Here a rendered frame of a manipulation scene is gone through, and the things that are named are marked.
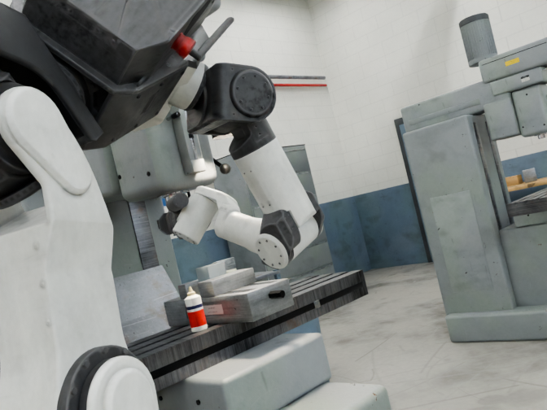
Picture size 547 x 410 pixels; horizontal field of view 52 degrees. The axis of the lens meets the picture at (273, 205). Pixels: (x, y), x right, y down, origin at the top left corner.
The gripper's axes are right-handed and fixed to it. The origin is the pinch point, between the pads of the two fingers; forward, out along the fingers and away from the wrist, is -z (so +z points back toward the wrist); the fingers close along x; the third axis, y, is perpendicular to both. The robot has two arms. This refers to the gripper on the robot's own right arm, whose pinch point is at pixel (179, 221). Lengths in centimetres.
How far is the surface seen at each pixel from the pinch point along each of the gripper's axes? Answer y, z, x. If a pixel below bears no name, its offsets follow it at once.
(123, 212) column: -8.0, -36.3, 9.6
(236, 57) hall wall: -223, -574, -242
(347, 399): 48, 32, -21
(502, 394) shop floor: 123, -100, -164
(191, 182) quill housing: -8.7, 7.6, -3.8
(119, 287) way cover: 14.3, -31.1, 16.3
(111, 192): -11.6, -5.0, 14.6
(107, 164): -18.9, -4.5, 14.0
